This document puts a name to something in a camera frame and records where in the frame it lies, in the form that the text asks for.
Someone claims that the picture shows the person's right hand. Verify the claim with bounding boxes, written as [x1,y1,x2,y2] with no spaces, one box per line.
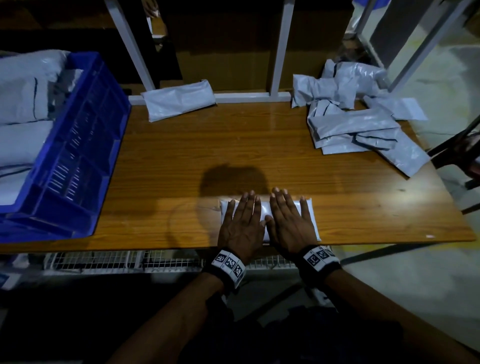
[265,187,320,260]

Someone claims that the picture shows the person's left hand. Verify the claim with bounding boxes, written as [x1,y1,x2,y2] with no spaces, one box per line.
[217,191,265,264]

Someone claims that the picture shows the pile of grey mailer bags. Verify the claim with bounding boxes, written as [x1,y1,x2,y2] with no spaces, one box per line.
[291,60,433,179]

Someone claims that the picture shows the blue plastic crate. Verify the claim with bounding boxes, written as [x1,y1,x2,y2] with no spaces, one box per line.
[0,51,132,245]

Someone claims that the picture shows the packed white bags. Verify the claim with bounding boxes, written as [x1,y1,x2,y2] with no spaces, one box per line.
[0,49,84,207]

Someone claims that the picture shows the person's right forearm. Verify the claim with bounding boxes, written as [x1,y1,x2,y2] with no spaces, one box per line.
[322,268,480,364]

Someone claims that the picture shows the person's left forearm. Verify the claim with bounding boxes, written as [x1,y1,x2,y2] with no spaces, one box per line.
[108,271,226,364]

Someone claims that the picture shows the left marker wristband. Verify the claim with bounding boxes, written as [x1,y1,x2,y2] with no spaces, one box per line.
[202,247,247,292]

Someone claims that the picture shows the wooden table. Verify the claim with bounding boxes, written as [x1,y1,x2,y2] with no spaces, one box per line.
[0,93,477,256]

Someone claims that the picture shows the white metal shelf leg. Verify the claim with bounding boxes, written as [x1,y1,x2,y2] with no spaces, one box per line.
[268,0,296,97]
[105,0,156,93]
[387,0,474,95]

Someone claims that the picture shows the brown wooden chair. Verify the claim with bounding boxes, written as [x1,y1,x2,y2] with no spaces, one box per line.
[429,114,480,215]

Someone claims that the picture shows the white wire rack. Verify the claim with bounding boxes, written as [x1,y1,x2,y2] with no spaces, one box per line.
[42,249,301,275]

